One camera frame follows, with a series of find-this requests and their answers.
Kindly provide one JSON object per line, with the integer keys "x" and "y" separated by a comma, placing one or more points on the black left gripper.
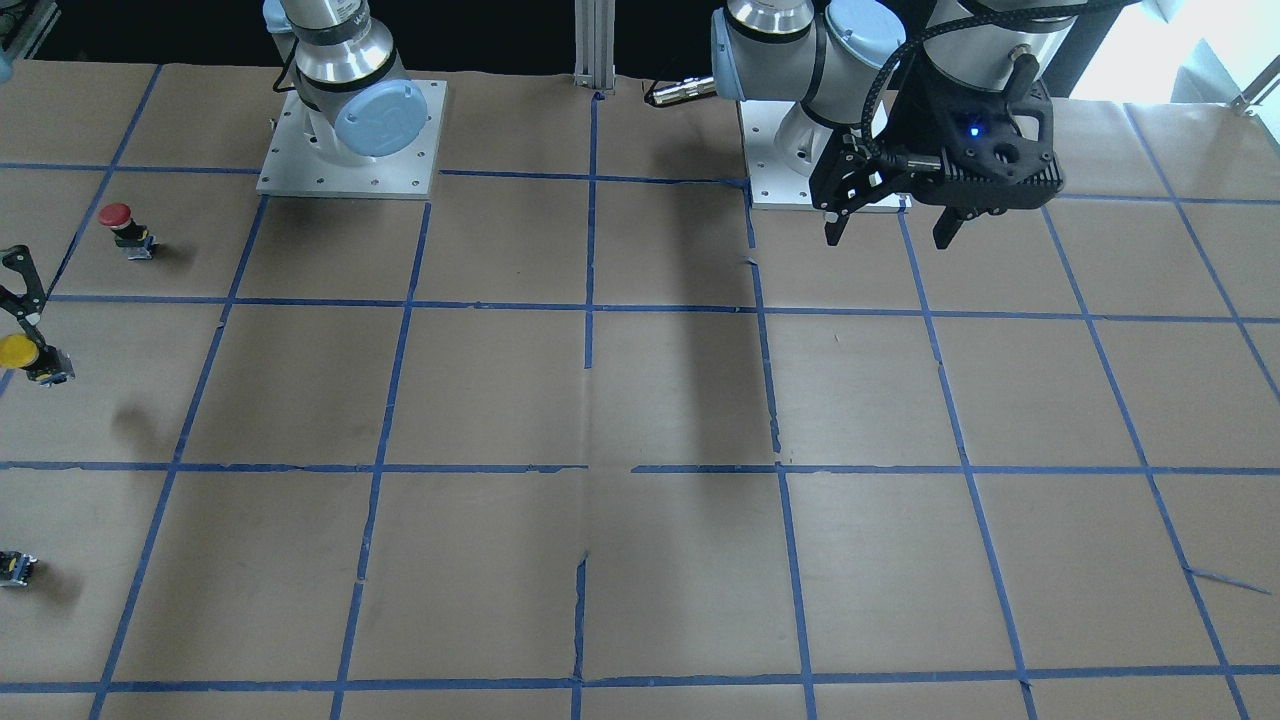
{"x": 918, "y": 118}

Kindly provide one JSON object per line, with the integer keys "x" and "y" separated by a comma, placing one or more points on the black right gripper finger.
{"x": 26, "y": 306}

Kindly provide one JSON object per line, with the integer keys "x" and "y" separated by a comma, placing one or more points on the red push button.
{"x": 133, "y": 239}

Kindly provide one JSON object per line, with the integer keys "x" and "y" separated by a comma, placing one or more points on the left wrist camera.
{"x": 999, "y": 152}

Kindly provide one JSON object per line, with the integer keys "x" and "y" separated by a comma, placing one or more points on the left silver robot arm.
{"x": 844, "y": 62}

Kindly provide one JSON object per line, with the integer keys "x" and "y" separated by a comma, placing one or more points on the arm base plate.
{"x": 306, "y": 158}
{"x": 781, "y": 146}

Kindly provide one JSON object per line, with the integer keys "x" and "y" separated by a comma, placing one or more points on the yellow push button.
{"x": 44, "y": 365}

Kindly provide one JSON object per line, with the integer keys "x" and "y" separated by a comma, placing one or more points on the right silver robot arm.
{"x": 159, "y": 169}

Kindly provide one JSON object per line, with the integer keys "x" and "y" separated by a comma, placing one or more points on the aluminium frame post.
{"x": 595, "y": 42}

